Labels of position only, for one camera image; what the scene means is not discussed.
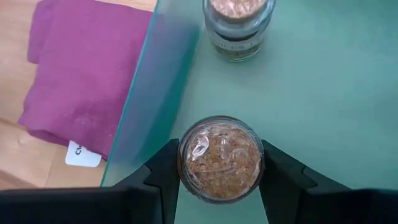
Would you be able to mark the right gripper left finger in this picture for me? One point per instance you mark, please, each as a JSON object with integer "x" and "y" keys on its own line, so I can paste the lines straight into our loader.
{"x": 161, "y": 186}

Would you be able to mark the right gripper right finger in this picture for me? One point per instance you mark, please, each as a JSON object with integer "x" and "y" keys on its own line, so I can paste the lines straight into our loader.
{"x": 289, "y": 193}

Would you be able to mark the cork-topped glass spice jar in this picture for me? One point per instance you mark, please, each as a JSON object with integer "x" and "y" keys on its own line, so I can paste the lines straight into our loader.
{"x": 237, "y": 31}
{"x": 220, "y": 161}

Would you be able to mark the teal plastic bin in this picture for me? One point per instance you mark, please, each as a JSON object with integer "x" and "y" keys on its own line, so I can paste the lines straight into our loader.
{"x": 326, "y": 93}

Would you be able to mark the magenta cloth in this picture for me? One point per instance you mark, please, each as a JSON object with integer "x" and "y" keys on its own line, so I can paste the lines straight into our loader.
{"x": 84, "y": 77}

